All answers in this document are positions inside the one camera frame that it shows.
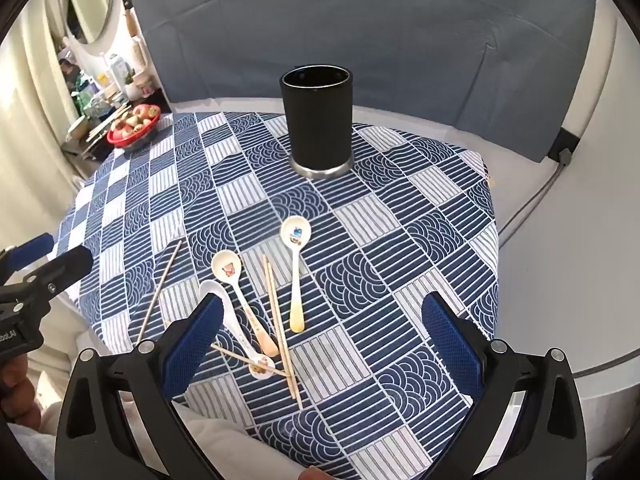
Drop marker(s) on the ceramic spoon with red print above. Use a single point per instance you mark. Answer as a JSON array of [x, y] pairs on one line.
[[226, 265]]

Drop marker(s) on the pile of red apples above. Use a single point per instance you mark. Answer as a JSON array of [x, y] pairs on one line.
[[140, 114]]

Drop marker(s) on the blue patterned tablecloth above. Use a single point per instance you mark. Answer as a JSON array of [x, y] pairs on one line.
[[400, 240]]

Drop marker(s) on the person's left hand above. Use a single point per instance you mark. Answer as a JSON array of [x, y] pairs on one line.
[[20, 392]]

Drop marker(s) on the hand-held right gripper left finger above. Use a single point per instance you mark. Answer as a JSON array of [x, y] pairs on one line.
[[192, 350]]

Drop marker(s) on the oval wall mirror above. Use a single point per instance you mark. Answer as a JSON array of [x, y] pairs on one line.
[[90, 0]]

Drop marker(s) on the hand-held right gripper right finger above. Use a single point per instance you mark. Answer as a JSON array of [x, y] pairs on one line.
[[452, 347]]

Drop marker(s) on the white plastic bottle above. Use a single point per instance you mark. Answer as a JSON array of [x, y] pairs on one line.
[[118, 69]]

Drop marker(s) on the ceramic spoon with blue print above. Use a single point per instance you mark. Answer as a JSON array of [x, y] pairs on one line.
[[295, 232]]

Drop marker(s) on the red fruit bowl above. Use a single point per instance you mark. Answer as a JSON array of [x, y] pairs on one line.
[[131, 136]]

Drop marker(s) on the plain white ceramic spoon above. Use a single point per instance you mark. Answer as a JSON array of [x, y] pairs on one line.
[[212, 289]]

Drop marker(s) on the bundle of wooden sticks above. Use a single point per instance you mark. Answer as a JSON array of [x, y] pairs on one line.
[[107, 121]]

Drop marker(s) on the black wall socket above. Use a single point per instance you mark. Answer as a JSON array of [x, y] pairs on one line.
[[562, 144]]

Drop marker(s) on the black cylindrical utensil holder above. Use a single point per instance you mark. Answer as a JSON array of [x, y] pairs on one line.
[[320, 120]]

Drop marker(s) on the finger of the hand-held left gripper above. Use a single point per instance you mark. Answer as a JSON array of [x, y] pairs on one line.
[[67, 265], [31, 249]]

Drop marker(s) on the cream curtain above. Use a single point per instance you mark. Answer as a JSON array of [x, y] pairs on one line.
[[25, 110]]

